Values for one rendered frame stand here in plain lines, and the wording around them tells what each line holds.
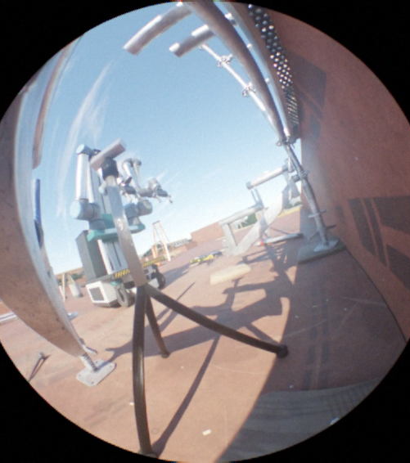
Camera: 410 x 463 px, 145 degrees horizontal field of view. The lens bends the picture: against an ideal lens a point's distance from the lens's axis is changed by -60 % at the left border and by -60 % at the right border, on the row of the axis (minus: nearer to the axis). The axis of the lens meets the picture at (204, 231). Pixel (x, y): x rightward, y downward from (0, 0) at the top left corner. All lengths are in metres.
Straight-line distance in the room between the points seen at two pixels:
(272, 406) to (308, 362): 0.13
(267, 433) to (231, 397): 0.13
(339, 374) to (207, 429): 0.26
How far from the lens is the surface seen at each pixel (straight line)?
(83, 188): 1.54
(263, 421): 0.33
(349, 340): 0.45
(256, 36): 0.48
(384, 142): 0.32
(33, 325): 0.18
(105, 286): 1.56
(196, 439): 0.38
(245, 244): 1.14
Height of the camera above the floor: 0.33
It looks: 3 degrees up
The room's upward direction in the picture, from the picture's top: 20 degrees counter-clockwise
